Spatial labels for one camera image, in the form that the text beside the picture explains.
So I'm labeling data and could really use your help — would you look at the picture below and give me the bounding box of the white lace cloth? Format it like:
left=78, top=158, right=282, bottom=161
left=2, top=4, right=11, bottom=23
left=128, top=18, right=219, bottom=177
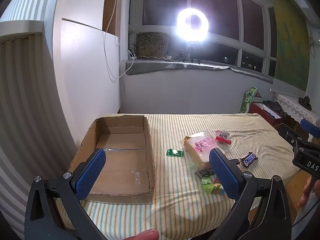
left=275, top=92, right=320, bottom=128

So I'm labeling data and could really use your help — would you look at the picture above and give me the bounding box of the person's left hand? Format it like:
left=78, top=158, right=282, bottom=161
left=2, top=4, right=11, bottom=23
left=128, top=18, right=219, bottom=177
left=122, top=229, right=160, bottom=240

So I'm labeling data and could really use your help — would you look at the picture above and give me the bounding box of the black snack packet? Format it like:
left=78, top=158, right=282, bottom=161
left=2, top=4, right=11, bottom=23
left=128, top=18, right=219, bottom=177
left=195, top=168, right=215, bottom=179

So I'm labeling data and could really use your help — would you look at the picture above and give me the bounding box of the sliced bread packet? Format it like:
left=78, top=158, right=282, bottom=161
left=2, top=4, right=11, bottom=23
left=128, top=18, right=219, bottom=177
left=183, top=129, right=232, bottom=170

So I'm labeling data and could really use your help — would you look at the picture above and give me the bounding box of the brown wooden panel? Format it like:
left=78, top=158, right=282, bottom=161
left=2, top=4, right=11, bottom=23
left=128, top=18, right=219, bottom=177
left=103, top=0, right=118, bottom=36

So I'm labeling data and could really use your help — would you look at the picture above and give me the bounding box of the white board panel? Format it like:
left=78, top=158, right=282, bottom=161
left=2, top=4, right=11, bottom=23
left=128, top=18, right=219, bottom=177
left=54, top=17, right=122, bottom=140

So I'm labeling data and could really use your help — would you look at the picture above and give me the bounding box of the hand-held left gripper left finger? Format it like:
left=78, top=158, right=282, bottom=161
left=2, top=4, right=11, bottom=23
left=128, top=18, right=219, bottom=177
left=24, top=148, right=110, bottom=240

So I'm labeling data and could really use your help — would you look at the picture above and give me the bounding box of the green patterned bag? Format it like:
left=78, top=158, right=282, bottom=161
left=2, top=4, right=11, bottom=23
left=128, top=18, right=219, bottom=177
left=240, top=87, right=258, bottom=114

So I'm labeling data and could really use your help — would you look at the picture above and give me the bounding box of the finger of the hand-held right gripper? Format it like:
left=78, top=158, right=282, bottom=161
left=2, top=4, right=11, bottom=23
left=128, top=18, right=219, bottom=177
left=278, top=123, right=304, bottom=151
left=299, top=118, right=320, bottom=143

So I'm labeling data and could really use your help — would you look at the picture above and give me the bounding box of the red box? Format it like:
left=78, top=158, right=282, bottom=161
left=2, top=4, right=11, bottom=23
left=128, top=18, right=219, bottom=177
left=250, top=102, right=283, bottom=125

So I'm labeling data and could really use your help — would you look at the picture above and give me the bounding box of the white cable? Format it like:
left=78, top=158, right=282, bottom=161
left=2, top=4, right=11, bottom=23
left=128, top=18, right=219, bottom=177
left=102, top=0, right=126, bottom=80

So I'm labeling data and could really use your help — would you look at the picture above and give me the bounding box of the brown chocolate bar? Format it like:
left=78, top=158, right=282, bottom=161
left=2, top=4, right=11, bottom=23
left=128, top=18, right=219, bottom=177
left=239, top=152, right=258, bottom=168

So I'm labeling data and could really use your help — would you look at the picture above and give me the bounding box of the colourful candy packet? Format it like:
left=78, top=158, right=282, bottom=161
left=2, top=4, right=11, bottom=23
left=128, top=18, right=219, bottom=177
left=205, top=183, right=226, bottom=196

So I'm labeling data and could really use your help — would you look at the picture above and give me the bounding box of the person's right hand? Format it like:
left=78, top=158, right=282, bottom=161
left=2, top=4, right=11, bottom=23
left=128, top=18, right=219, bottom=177
left=297, top=177, right=314, bottom=209

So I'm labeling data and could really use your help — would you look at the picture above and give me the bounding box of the dark green candy packet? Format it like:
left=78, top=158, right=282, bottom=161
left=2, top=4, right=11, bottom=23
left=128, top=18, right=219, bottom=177
left=166, top=148, right=185, bottom=158

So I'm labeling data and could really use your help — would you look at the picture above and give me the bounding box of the green wall poster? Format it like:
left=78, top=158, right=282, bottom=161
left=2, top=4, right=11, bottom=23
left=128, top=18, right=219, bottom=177
left=266, top=0, right=310, bottom=95

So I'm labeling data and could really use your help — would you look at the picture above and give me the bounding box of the striped tablecloth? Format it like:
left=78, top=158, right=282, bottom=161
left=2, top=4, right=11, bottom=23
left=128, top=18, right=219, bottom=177
left=54, top=114, right=300, bottom=240

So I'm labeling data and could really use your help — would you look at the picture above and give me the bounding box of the red snack packet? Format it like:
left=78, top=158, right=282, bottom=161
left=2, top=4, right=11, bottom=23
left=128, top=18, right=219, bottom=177
left=215, top=130, right=232, bottom=145

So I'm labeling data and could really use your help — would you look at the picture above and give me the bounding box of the ring light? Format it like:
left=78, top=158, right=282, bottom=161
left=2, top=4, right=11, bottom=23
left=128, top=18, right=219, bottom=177
left=176, top=7, right=209, bottom=42

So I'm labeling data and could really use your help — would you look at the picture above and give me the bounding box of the dark cloth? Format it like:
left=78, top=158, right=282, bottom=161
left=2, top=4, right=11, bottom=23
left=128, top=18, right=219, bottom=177
left=264, top=101, right=283, bottom=114

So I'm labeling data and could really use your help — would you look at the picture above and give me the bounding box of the grey striped curtain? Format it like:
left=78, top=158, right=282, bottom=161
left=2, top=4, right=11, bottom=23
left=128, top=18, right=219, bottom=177
left=0, top=32, right=75, bottom=230

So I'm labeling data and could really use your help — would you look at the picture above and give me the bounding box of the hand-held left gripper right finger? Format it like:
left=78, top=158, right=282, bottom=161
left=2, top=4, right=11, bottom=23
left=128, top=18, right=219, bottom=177
left=209, top=147, right=293, bottom=240

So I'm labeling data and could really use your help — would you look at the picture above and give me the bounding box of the dark figurine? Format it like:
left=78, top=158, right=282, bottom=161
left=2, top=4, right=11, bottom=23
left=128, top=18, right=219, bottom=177
left=299, top=95, right=313, bottom=110

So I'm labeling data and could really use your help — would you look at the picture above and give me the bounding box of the cardboard box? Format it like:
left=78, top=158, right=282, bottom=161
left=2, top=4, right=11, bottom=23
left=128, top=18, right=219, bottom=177
left=69, top=115, right=156, bottom=205

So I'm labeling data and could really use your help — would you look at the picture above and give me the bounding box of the window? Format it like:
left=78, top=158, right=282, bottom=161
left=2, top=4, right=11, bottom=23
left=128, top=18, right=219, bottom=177
left=129, top=0, right=278, bottom=78

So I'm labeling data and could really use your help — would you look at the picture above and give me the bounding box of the leopard print cushion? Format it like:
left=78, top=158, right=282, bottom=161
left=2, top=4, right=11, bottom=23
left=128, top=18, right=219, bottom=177
left=136, top=32, right=168, bottom=58

